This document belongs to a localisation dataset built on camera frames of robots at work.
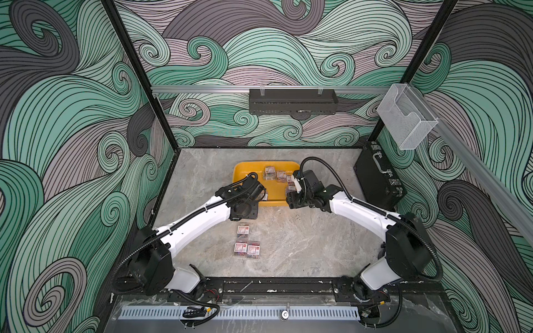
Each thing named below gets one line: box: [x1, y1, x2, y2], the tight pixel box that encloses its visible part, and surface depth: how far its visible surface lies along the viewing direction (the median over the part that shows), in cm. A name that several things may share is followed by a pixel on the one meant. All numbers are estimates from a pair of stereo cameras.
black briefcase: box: [353, 140, 408, 212], surface depth 85 cm
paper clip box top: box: [262, 165, 277, 181], surface depth 106 cm
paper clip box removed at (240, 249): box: [233, 242, 248, 257], surface depth 83 cm
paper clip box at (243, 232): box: [236, 225, 250, 239], surface depth 87 cm
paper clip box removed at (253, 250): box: [247, 240, 261, 259], surface depth 83 cm
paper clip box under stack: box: [276, 170, 287, 183], surface depth 106 cm
